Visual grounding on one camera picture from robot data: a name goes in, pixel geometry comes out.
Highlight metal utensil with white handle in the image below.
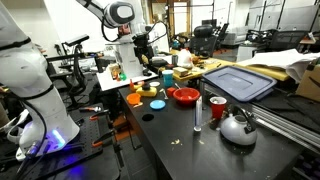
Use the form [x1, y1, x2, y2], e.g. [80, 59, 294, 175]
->
[158, 87, 170, 101]

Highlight aluminium rail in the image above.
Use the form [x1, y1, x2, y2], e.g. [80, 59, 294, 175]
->
[250, 102, 320, 155]

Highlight grey kettle with black handle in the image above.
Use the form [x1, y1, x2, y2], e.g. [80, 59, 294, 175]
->
[219, 104, 259, 146]

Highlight grey cabinets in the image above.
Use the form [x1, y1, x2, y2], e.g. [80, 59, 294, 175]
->
[247, 0, 320, 33]

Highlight white box appliance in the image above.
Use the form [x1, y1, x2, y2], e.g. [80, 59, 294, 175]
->
[114, 40, 145, 80]

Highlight white board table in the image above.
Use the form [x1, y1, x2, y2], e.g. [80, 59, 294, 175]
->
[96, 67, 160, 93]

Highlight orange toy bottle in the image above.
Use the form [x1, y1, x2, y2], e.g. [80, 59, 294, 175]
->
[128, 78, 136, 93]

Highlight wooden block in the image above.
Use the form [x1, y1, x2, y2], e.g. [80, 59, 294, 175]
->
[172, 66, 190, 78]

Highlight blue bin lid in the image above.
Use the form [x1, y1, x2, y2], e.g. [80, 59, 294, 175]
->
[201, 65, 278, 103]

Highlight yellow wooden table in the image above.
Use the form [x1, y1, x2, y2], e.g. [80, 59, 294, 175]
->
[143, 49, 291, 83]

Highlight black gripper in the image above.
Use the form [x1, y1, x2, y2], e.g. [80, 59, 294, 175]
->
[132, 32, 155, 69]

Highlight cardboard box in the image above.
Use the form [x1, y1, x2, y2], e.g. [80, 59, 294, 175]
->
[295, 59, 320, 103]

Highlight red bowl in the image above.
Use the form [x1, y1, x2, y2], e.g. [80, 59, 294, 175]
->
[172, 87, 201, 106]

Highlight red cube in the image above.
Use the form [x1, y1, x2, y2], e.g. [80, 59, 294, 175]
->
[166, 86, 178, 99]

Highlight white crumpled cloth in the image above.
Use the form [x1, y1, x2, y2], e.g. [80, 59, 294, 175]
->
[235, 48, 320, 84]

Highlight red plastic cup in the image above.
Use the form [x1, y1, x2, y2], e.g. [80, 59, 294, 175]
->
[209, 96, 228, 120]

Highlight metal can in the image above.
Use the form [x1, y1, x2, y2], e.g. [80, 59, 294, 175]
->
[171, 53, 180, 66]

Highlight orange plastic bowl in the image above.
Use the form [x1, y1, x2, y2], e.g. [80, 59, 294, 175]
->
[125, 92, 142, 107]

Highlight teal plastic cup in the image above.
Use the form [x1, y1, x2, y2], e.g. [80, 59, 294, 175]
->
[161, 69, 175, 89]

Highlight small light blue plate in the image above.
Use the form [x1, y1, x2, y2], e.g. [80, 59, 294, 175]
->
[149, 99, 167, 111]

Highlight black office chair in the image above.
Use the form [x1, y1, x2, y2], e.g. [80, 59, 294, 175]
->
[188, 23, 222, 60]

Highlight orange handled clamp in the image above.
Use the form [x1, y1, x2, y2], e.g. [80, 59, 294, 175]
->
[88, 109, 112, 122]
[90, 129, 117, 149]

